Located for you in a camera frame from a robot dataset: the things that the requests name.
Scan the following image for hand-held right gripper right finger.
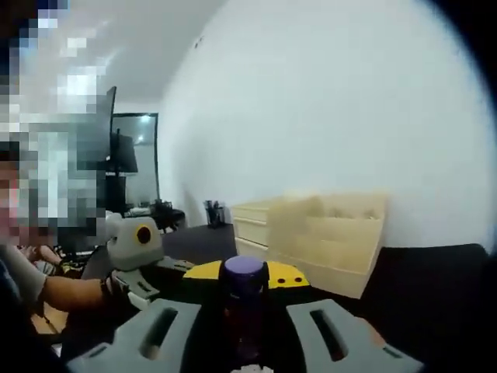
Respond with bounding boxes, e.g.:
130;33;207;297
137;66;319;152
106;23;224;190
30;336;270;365
266;260;424;373

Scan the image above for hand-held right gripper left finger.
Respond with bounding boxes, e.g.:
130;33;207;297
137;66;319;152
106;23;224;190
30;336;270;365
65;260;227;373

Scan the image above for purple cosmetic bottle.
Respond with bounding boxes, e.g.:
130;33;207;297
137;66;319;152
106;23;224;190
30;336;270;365
221;256;269;353

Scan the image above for cream wooden drawer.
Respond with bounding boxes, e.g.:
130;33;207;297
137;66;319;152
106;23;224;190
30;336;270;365
232;207;271;228
235;225;271;249

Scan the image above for black wristband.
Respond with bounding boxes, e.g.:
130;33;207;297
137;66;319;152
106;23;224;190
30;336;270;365
99;276;114;301

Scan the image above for dark cluttered desk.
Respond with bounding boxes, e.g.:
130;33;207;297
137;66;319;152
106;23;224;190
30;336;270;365
126;198;186;234

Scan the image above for black mesh pen holder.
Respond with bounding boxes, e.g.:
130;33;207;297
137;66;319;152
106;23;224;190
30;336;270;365
203;199;227;229

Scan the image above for black table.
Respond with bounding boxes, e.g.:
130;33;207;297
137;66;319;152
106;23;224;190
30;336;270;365
77;223;491;373

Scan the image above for black framed glass door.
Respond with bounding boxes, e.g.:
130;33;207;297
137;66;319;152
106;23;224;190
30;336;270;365
111;112;160;201

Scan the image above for black monitor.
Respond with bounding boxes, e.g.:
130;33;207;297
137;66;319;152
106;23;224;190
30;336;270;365
110;130;139;175

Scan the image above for cream wooden desk organizer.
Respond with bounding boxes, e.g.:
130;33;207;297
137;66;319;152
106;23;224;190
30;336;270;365
231;189;390;300

